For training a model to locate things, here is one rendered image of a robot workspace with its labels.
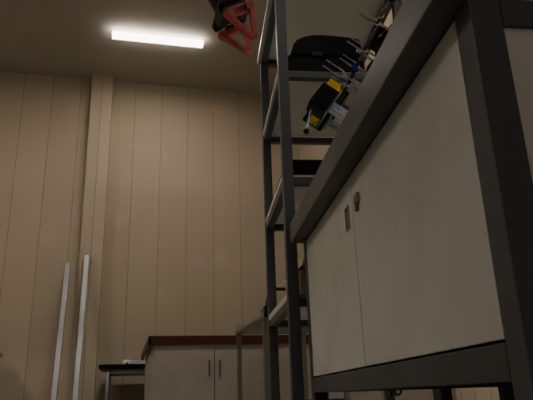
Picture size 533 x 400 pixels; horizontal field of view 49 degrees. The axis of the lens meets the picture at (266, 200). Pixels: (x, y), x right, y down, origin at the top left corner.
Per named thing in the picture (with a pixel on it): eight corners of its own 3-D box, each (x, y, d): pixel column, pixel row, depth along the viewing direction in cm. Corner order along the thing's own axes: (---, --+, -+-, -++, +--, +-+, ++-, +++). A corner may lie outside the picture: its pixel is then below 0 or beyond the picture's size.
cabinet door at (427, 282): (496, 339, 61) (447, 19, 74) (361, 366, 113) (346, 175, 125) (520, 338, 62) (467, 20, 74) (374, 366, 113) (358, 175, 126)
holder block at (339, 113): (327, 154, 130) (290, 129, 131) (355, 114, 134) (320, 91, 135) (331, 145, 126) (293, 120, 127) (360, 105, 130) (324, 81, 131)
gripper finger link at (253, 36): (263, 47, 124) (241, 12, 126) (271, 27, 118) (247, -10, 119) (236, 58, 122) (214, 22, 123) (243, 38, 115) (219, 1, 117)
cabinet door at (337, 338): (364, 366, 113) (348, 175, 126) (312, 376, 165) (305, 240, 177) (373, 366, 113) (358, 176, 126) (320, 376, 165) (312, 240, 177)
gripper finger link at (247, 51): (260, 54, 127) (239, 20, 128) (268, 35, 120) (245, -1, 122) (234, 65, 124) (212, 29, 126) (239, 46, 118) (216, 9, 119)
